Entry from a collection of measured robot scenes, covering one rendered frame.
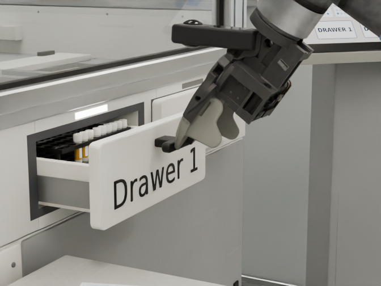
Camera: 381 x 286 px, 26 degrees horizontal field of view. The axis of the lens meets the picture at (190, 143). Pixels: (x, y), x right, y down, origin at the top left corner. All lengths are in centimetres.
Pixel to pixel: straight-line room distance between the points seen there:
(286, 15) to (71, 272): 42
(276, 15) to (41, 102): 32
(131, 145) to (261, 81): 19
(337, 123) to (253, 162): 102
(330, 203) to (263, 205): 98
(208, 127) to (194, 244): 50
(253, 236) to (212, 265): 137
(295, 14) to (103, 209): 33
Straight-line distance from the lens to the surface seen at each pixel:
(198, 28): 105
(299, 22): 99
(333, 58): 178
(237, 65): 102
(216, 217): 159
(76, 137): 115
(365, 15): 98
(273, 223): 293
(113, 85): 123
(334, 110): 191
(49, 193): 108
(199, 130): 106
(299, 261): 293
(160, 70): 133
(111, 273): 106
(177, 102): 136
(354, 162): 196
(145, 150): 110
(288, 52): 101
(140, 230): 134
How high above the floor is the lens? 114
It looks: 12 degrees down
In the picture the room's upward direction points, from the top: straight up
